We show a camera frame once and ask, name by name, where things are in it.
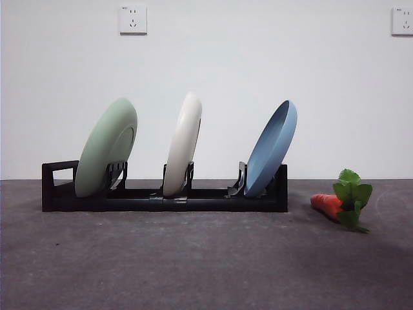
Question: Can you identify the green plate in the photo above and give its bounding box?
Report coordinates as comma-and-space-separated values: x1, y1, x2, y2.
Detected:
74, 98, 139, 198

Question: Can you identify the orange carrot with green leaves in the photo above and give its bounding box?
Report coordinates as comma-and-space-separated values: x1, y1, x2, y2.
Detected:
310, 168, 374, 234

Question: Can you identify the white plate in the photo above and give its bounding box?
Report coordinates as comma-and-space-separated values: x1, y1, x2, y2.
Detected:
163, 91, 203, 197

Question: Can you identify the blue plate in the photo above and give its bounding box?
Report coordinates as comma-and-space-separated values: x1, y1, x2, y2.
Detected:
243, 99, 298, 198

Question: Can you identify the black plate rack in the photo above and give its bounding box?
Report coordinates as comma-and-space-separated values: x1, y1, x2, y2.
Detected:
41, 160, 288, 213

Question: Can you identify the white wall socket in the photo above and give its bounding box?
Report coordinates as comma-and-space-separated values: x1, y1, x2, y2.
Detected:
390, 6, 413, 36
119, 5, 148, 36

